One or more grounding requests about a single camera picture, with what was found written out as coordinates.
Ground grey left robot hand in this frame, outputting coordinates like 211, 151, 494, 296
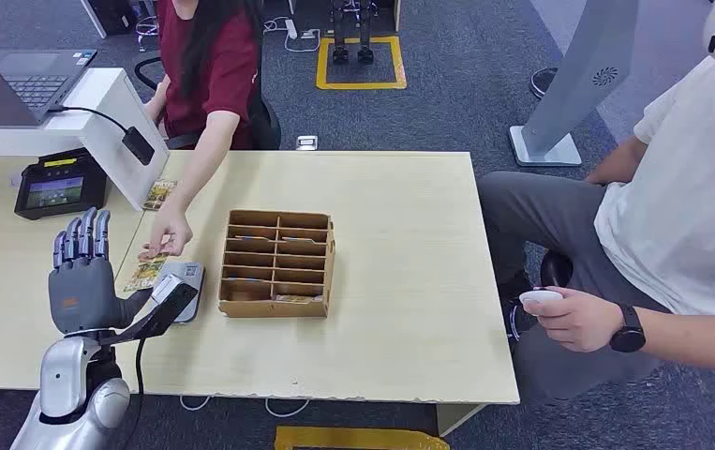
47, 207, 154, 338

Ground black laptop cable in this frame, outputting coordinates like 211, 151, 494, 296
46, 105, 131, 135

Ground grey laptop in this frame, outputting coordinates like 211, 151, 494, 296
0, 24, 98, 128

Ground black bracket wrist camera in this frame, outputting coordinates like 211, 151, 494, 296
108, 273, 200, 347

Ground round black base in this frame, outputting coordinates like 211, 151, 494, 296
529, 67, 560, 100

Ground yellow floor tape square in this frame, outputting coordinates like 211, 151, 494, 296
315, 35, 408, 91

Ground grey white card reader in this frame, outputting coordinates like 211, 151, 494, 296
152, 261, 206, 325

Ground white handheld controller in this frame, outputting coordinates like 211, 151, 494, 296
518, 288, 564, 307

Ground white desk riser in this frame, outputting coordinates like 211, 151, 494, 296
0, 67, 171, 213

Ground wooden compartment organizer box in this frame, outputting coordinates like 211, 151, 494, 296
217, 209, 337, 320

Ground yellow printed card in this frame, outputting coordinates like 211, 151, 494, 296
142, 178, 178, 213

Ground person with headset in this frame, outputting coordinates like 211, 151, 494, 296
478, 55, 715, 405

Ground black wrist watch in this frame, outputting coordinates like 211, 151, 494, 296
609, 303, 648, 354

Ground headset person's left hand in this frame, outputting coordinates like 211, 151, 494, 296
537, 286, 625, 354

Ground chrome chair base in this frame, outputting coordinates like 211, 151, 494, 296
135, 0, 163, 53

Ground black robot legs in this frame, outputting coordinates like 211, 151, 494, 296
331, 0, 376, 66

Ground yellow key card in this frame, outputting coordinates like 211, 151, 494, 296
275, 293, 325, 306

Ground black cabinet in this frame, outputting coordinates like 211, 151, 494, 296
81, 0, 138, 39

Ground yellow green ID card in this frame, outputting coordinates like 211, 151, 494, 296
122, 247, 171, 294

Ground black payment terminal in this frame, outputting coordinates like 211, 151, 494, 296
13, 147, 110, 221

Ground black power adapter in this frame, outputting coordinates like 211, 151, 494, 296
122, 126, 156, 167

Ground yellow floor tape strip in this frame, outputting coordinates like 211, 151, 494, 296
274, 425, 452, 450

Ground grey standing kiosk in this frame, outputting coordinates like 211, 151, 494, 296
509, 0, 641, 169

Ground white floor cable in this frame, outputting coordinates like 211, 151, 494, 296
262, 15, 322, 54

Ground black stool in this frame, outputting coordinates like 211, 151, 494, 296
540, 249, 575, 290

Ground black office chair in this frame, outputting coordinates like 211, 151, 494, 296
133, 55, 282, 152

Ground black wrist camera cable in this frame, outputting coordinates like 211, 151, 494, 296
117, 337, 148, 450

